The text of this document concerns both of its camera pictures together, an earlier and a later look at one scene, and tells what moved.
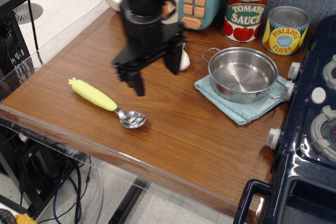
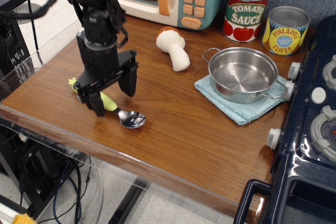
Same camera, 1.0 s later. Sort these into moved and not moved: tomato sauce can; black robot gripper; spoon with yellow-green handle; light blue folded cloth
Moved: black robot gripper
Not moved: spoon with yellow-green handle; tomato sauce can; light blue folded cloth
